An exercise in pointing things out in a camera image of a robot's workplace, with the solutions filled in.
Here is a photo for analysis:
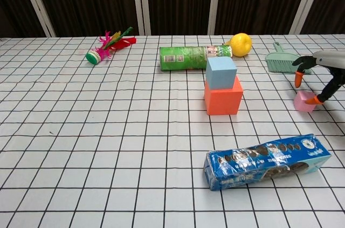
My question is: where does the large orange foam cube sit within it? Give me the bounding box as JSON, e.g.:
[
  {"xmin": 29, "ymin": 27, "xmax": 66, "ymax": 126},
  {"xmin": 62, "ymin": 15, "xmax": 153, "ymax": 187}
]
[{"xmin": 203, "ymin": 76, "xmax": 243, "ymax": 116}]

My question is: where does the white checkered tablecloth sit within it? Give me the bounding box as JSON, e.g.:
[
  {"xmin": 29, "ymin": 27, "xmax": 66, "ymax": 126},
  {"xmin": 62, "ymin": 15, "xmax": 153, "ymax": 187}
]
[{"xmin": 0, "ymin": 33, "xmax": 345, "ymax": 228}]

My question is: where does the pink red feather shuttlecock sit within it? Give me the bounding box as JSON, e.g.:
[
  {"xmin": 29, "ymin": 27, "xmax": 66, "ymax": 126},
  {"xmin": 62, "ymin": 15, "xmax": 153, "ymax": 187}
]
[{"xmin": 85, "ymin": 26, "xmax": 137, "ymax": 65}]

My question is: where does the white screen frame post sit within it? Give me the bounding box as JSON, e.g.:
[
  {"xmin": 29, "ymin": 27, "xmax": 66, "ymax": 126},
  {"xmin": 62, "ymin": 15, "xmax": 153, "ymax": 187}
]
[
  {"xmin": 131, "ymin": 0, "xmax": 151, "ymax": 36},
  {"xmin": 289, "ymin": 0, "xmax": 328, "ymax": 34},
  {"xmin": 207, "ymin": 0, "xmax": 226, "ymax": 35},
  {"xmin": 16, "ymin": 0, "xmax": 57, "ymax": 37}
]

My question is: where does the medium blue foam cube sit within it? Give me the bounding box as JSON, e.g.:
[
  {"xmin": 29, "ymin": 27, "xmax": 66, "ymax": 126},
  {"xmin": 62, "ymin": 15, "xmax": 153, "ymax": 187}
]
[{"xmin": 205, "ymin": 57, "xmax": 238, "ymax": 91}]

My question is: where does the yellow pear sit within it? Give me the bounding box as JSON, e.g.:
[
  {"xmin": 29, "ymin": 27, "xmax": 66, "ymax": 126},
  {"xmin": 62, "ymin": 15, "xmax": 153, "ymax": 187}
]
[{"xmin": 225, "ymin": 32, "xmax": 253, "ymax": 58}]

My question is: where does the green hand brush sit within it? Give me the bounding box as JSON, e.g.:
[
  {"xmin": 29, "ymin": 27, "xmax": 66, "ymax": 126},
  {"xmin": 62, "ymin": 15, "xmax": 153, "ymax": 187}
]
[{"xmin": 265, "ymin": 42, "xmax": 312, "ymax": 74}]

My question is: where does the small pink foam cube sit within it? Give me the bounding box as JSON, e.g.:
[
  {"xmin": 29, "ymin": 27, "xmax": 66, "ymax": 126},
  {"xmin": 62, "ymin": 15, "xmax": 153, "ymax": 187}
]
[{"xmin": 293, "ymin": 90, "xmax": 316, "ymax": 113}]

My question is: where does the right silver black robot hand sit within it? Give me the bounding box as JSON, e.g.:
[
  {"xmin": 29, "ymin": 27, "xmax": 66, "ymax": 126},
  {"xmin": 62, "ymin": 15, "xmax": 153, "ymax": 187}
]
[{"xmin": 292, "ymin": 51, "xmax": 345, "ymax": 106}]

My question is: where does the green chips can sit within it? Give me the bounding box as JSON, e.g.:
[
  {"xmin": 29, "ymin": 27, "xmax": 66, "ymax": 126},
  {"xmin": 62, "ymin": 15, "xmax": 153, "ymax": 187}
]
[{"xmin": 158, "ymin": 45, "xmax": 233, "ymax": 73}]

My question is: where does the blue cookie box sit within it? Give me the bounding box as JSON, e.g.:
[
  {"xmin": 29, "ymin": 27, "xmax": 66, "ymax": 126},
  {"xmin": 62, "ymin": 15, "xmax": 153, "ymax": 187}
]
[{"xmin": 202, "ymin": 133, "xmax": 332, "ymax": 191}]

